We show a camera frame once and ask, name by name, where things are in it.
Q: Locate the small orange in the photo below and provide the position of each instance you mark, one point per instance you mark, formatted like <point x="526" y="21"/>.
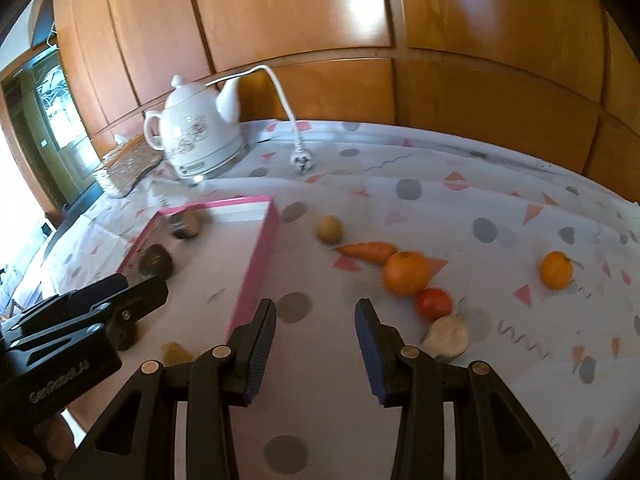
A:
<point x="556" y="270"/>

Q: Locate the brown round fruit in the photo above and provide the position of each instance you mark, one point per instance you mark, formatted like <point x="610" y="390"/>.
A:
<point x="186" y="225"/>

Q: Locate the green glass door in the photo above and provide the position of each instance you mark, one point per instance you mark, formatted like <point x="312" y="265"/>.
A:
<point x="47" y="125"/>

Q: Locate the dark avocado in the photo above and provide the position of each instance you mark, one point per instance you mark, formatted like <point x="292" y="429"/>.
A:
<point x="156" y="261"/>

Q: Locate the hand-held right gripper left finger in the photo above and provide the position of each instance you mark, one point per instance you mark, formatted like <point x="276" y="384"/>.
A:
<point x="257" y="355"/>

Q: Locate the white patterned tablecloth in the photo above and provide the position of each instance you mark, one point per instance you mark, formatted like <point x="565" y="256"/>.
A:
<point x="450" y="195"/>

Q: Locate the orange carrot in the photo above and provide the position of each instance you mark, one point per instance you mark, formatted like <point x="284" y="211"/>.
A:
<point x="367" y="251"/>

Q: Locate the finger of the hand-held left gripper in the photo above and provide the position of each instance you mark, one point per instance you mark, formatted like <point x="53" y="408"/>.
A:
<point x="95" y="290"/>
<point x="140" y="297"/>

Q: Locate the pale garlic bulb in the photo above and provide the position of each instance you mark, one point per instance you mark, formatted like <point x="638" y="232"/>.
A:
<point x="445" y="337"/>

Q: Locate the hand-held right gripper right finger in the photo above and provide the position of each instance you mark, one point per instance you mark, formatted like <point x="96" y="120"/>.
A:
<point x="371" y="355"/>

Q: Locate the clear glass dish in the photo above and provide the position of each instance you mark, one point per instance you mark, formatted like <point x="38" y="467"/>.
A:
<point x="127" y="167"/>

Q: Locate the white ceramic electric kettle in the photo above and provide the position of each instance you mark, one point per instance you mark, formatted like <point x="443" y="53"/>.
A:
<point x="197" y="135"/>

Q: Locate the yellow-green fruit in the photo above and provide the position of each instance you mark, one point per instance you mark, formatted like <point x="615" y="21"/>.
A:
<point x="176" y="353"/>

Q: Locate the large orange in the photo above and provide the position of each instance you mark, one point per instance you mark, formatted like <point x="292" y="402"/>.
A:
<point x="406" y="272"/>

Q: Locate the pink cardboard box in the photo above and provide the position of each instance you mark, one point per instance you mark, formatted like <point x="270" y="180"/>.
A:
<point x="252" y="270"/>

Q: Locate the red tomato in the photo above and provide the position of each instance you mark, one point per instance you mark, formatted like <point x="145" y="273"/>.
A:
<point x="434" y="304"/>

